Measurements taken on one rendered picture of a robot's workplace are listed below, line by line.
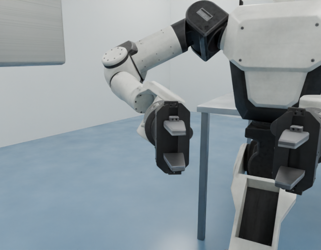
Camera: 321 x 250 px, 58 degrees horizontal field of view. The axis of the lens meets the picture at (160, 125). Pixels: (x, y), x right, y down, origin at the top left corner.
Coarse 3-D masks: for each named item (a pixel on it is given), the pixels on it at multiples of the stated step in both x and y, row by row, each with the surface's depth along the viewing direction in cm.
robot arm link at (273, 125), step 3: (306, 108) 51; (309, 108) 51; (312, 108) 50; (315, 108) 50; (318, 108) 51; (276, 120) 55; (273, 123) 55; (270, 126) 56; (273, 126) 55; (270, 129) 56; (273, 129) 55; (273, 132) 56
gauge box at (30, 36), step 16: (0, 0) 15; (16, 0) 16; (32, 0) 17; (48, 0) 18; (0, 16) 15; (16, 16) 16; (32, 16) 17; (48, 16) 18; (0, 32) 16; (16, 32) 16; (32, 32) 17; (48, 32) 18; (0, 48) 16; (16, 48) 16; (32, 48) 17; (48, 48) 18; (64, 48) 20; (0, 64) 16; (16, 64) 17; (32, 64) 18; (48, 64) 19
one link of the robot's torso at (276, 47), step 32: (288, 0) 71; (320, 0) 66; (224, 32) 80; (256, 32) 70; (288, 32) 67; (320, 32) 64; (256, 64) 72; (288, 64) 68; (320, 64) 66; (256, 96) 74; (288, 96) 71
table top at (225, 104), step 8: (224, 96) 198; (232, 96) 198; (208, 104) 165; (216, 104) 165; (224, 104) 165; (232, 104) 165; (208, 112) 157; (216, 112) 155; (224, 112) 153; (232, 112) 151
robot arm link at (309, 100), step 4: (304, 96) 56; (308, 96) 56; (312, 96) 56; (316, 96) 56; (320, 96) 56; (300, 100) 56; (304, 100) 55; (308, 100) 54; (312, 100) 54; (316, 100) 53; (320, 100) 53; (300, 104) 56; (304, 104) 55; (308, 104) 54; (312, 104) 53; (316, 104) 53; (320, 104) 53; (320, 108) 53
